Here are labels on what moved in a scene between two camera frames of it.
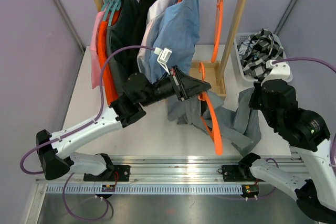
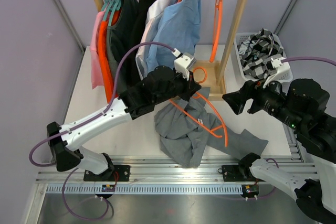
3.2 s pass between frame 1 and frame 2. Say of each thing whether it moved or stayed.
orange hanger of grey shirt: moved
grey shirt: moved
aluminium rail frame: stayed
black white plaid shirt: stayed
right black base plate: stayed
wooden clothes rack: stayed
